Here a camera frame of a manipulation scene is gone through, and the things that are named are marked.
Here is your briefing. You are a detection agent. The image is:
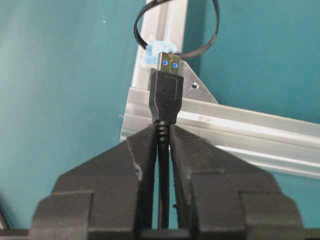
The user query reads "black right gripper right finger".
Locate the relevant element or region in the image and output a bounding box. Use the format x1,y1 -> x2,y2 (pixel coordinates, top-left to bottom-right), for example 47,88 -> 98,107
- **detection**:
170,125 -> 304,240

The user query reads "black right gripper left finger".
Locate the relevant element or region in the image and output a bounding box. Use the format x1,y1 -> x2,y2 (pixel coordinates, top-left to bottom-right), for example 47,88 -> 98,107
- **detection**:
29,125 -> 157,240

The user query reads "black USB cable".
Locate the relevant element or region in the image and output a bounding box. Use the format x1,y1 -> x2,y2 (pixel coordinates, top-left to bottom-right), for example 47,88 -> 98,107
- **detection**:
148,51 -> 185,230

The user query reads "blue tape piece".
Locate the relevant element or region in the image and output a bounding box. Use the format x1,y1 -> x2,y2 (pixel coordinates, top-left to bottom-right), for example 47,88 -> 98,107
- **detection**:
141,35 -> 178,69

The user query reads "aluminium extrusion frame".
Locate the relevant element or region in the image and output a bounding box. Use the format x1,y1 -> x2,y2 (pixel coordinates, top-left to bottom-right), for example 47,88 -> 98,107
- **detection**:
120,0 -> 320,179

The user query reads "black string loop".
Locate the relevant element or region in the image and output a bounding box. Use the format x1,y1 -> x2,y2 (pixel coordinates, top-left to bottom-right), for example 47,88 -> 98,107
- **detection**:
133,0 -> 221,60

